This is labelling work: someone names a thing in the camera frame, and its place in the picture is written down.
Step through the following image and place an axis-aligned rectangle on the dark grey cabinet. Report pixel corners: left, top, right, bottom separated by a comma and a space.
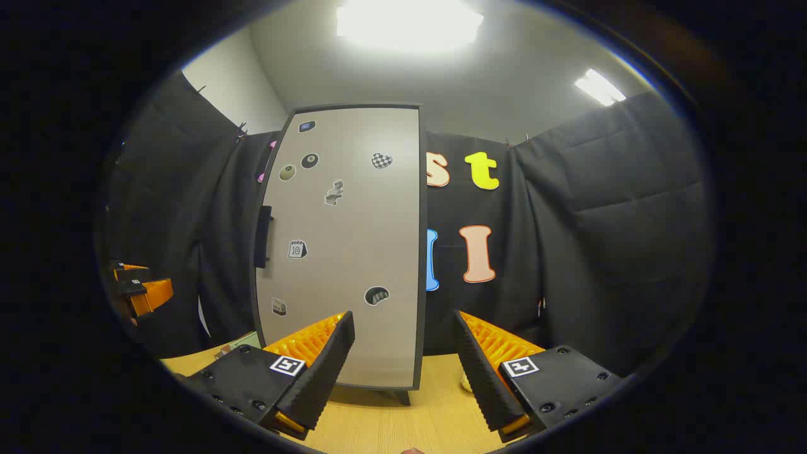
252, 103, 429, 406

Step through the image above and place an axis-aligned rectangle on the large ceiling light panel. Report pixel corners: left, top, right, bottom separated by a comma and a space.
336, 0, 485, 52

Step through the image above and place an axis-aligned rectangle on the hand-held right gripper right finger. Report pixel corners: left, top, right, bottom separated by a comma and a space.
453, 309, 625, 443

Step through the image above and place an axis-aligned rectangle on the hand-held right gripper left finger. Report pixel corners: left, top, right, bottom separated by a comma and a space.
173, 311, 356, 441

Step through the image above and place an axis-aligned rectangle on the black backdrop cloth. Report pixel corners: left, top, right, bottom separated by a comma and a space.
104, 69, 716, 379

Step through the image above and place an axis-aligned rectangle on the small ceiling light panel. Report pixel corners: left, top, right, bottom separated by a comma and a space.
574, 68, 627, 107

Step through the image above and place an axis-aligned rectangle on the black door handle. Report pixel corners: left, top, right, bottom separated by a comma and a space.
254, 205, 274, 269

